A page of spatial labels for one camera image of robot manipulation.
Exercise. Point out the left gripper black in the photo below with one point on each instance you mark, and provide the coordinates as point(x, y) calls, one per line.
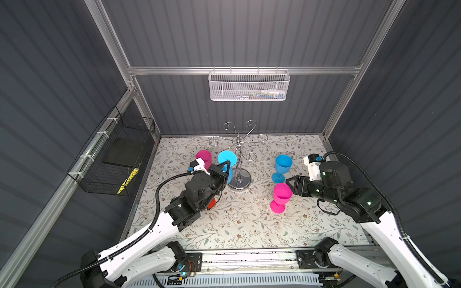
point(221, 173)

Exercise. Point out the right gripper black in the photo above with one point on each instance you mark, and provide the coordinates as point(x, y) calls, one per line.
point(304, 185)

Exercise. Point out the pink wine glass front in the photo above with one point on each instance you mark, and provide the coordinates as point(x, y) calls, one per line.
point(281, 196)

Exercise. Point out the pink wine glass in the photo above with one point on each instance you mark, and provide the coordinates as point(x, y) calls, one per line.
point(206, 156)
point(281, 196)

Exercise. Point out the blue wine glass back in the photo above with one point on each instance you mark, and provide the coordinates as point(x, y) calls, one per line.
point(283, 164)

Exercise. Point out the red wine glass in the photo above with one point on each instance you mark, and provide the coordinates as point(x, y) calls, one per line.
point(212, 204)

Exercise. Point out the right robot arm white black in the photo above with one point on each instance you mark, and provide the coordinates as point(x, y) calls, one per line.
point(331, 182)

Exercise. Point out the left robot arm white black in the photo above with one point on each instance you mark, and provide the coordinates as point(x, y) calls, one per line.
point(135, 258)

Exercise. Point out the chrome wine glass rack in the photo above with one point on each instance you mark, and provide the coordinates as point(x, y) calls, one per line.
point(241, 178)

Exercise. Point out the items in white basket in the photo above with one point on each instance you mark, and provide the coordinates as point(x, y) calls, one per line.
point(263, 95)

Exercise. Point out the yellow black object in basket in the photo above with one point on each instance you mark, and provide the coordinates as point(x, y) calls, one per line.
point(125, 184)

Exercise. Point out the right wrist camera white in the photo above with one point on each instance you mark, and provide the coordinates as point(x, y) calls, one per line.
point(312, 162)

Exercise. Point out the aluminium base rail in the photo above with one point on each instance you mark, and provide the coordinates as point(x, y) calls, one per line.
point(262, 260)

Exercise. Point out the white mesh wall basket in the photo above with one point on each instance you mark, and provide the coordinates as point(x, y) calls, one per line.
point(227, 85)

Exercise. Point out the black wire wall basket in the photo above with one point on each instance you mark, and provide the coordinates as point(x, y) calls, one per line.
point(126, 142)

